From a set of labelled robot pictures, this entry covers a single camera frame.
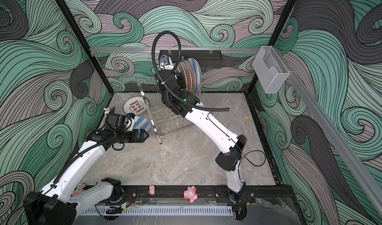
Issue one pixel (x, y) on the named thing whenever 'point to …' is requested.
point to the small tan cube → (246, 117)
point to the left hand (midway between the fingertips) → (141, 134)
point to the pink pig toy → (191, 193)
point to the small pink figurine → (151, 189)
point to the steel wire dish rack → (164, 121)
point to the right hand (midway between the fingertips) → (177, 73)
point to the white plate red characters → (135, 104)
